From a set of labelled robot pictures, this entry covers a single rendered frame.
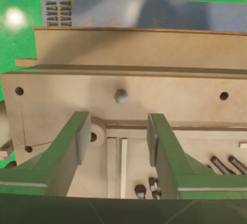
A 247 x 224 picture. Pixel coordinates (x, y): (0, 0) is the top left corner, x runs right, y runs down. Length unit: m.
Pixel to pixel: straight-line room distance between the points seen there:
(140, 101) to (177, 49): 0.17
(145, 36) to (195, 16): 0.68
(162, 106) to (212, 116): 0.08
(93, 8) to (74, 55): 0.63
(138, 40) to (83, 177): 0.28
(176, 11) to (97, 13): 0.39
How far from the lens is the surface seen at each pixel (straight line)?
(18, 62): 0.49
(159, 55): 0.40
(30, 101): 0.30
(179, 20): 1.03
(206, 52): 0.42
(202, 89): 0.29
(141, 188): 0.34
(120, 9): 1.00
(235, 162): 0.35
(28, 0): 1.84
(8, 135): 0.48
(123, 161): 0.31
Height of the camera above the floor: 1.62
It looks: 73 degrees down
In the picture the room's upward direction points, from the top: 178 degrees counter-clockwise
